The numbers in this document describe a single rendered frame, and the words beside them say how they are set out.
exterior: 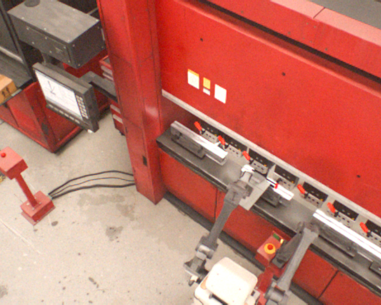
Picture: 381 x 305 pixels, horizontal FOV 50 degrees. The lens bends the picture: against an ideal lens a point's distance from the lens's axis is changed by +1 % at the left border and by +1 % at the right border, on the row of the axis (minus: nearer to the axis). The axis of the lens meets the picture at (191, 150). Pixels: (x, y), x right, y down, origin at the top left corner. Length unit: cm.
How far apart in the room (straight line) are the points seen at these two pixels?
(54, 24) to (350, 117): 164
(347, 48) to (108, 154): 294
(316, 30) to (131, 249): 249
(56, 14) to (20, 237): 213
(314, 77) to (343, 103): 18
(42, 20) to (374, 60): 174
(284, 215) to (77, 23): 176
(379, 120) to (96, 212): 267
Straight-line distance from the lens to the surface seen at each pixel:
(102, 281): 361
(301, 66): 203
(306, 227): 220
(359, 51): 184
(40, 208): 393
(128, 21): 239
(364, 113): 203
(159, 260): 361
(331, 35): 186
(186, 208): 376
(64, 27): 247
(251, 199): 273
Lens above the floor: 331
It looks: 52 degrees down
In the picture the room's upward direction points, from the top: 1 degrees counter-clockwise
